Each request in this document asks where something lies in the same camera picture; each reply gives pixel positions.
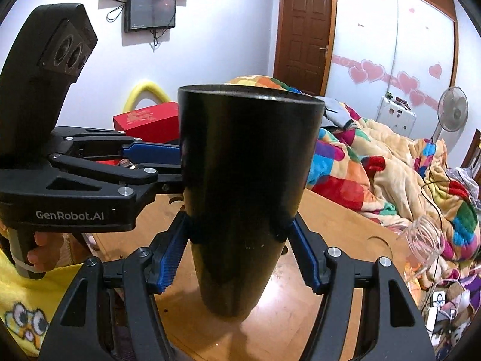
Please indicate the white standing fan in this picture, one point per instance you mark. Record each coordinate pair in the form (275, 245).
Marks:
(454, 111)

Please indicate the yellow foam arch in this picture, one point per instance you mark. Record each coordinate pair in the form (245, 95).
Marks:
(144, 88)

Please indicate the red box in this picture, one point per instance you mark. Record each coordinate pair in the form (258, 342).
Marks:
(150, 122)

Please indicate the black cup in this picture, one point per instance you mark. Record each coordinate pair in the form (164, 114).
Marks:
(244, 180)

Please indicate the clear glass cup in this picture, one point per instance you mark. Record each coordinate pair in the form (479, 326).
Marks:
(422, 238)

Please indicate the wooden chair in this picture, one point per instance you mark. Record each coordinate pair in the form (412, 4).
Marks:
(474, 150)

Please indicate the pile of floor clutter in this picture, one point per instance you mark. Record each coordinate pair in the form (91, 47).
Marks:
(449, 308)

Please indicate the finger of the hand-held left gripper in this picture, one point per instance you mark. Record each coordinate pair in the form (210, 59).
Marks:
(112, 175)
(154, 153)

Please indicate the small black wall monitor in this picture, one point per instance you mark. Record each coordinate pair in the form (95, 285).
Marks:
(150, 12)

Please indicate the white wardrobe with pink hearts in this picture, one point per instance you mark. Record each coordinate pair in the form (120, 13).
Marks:
(379, 26)

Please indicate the brown wooden door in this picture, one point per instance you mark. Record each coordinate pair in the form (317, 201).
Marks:
(302, 41)

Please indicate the colourful patchwork blanket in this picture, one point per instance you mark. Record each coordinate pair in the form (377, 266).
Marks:
(379, 165)

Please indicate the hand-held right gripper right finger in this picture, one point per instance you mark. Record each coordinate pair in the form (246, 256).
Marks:
(306, 257)

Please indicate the person's yellow cartoon clothing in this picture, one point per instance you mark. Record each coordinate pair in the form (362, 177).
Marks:
(26, 308)

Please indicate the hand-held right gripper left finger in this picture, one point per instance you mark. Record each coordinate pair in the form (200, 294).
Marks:
(171, 257)

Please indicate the person's left hand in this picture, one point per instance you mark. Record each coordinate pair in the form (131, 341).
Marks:
(41, 246)

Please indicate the white plastic storage box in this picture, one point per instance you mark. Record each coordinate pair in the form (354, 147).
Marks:
(396, 118)

